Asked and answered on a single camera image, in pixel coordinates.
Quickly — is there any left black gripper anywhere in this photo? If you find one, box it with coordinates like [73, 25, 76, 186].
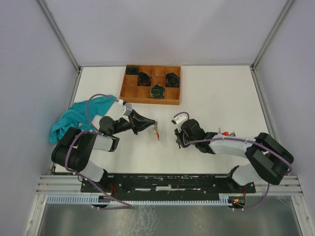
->
[112, 109, 155, 135]

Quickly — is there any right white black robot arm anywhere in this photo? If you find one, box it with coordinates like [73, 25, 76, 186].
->
[172, 116, 294, 192]

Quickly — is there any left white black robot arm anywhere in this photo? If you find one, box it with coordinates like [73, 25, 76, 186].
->
[51, 110, 157, 192]

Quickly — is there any wooden compartment tray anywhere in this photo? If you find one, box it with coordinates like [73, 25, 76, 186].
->
[120, 64, 182, 105]

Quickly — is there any rolled dark tie centre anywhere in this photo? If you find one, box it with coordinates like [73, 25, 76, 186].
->
[137, 72, 152, 87]

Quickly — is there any rolled dark tie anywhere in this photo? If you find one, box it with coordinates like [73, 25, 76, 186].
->
[137, 72, 152, 87]
[126, 65, 139, 75]
[165, 72, 180, 88]

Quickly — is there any key with red tag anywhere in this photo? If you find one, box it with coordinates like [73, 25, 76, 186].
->
[218, 127, 229, 136]

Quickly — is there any rolled dark tie top left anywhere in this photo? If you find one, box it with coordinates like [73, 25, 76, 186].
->
[126, 65, 139, 75]

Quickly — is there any rolled dark tie right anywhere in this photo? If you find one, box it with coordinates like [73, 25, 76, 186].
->
[165, 72, 180, 88]

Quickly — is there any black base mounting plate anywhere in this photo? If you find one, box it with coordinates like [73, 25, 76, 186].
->
[81, 172, 256, 200]

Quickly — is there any teal cloth towel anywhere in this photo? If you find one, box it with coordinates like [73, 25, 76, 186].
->
[48, 94, 119, 144]

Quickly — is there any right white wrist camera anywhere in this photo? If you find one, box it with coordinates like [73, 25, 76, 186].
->
[171, 114, 188, 125]

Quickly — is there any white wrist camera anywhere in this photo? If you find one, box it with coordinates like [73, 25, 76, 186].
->
[118, 99, 133, 121]
[171, 114, 188, 125]

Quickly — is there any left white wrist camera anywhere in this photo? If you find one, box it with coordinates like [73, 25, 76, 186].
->
[118, 99, 133, 121]

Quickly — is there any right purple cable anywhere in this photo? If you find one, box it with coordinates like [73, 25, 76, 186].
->
[172, 112, 293, 210]

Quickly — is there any grey slotted cable duct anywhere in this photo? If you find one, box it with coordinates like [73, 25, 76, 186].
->
[46, 194, 241, 206]

